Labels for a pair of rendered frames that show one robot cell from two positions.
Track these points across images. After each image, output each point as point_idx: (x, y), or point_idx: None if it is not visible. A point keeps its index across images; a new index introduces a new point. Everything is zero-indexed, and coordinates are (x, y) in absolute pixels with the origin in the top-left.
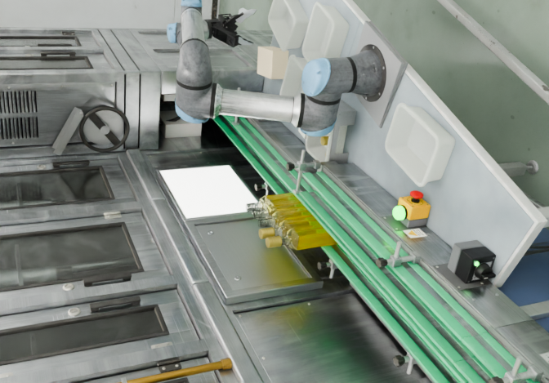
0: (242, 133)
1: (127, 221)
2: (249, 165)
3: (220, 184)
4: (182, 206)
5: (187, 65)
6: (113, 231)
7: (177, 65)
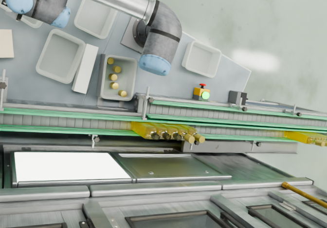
0: (27, 112)
1: (122, 216)
2: (2, 150)
3: (59, 160)
4: (107, 177)
5: (179, 21)
6: (145, 225)
7: (170, 22)
